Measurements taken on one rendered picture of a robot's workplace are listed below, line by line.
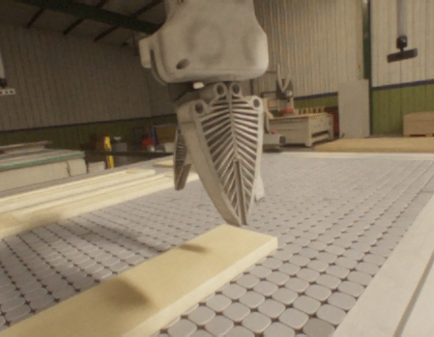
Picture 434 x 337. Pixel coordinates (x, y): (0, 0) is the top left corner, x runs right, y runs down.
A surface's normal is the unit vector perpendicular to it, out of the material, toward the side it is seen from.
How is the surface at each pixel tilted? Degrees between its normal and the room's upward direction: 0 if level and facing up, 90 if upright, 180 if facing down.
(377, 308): 0
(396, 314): 0
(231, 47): 95
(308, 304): 0
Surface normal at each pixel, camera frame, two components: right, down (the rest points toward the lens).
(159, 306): -0.11, -0.98
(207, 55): 0.62, 0.15
